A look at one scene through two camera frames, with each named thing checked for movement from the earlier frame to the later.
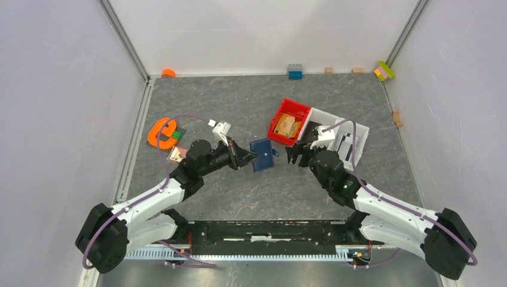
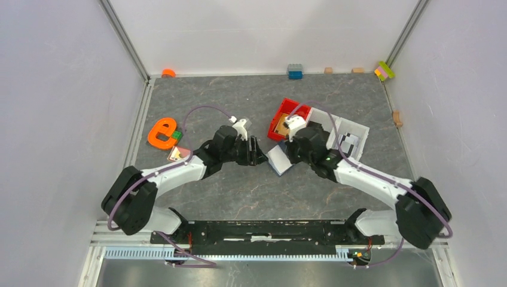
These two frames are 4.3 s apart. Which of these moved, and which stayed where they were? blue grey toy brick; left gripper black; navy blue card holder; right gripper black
Moved: navy blue card holder
Stayed: right gripper black; left gripper black; blue grey toy brick
